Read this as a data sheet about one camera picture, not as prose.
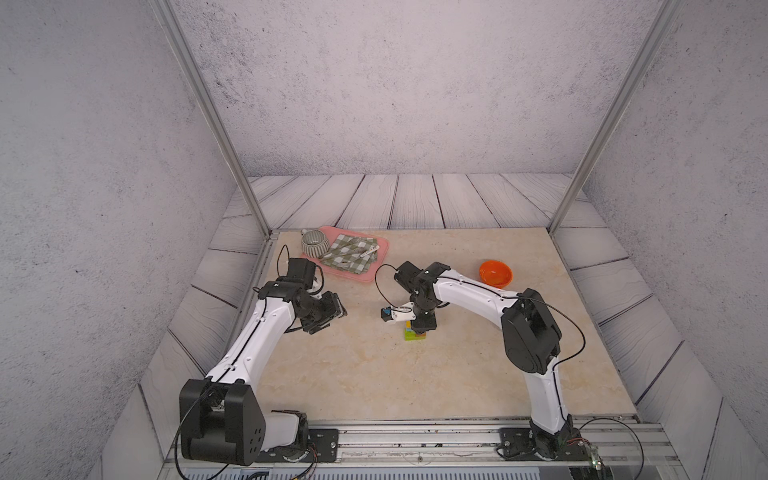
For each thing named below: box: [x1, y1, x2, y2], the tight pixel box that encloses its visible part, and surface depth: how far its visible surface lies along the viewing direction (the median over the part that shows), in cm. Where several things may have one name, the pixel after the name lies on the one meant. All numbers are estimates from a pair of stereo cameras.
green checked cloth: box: [321, 234, 378, 275], surface depth 114 cm
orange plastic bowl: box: [479, 260, 513, 289], surface depth 106 cm
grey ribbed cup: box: [301, 229, 331, 259], surface depth 110 cm
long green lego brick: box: [404, 328, 426, 341], surface depth 92 cm
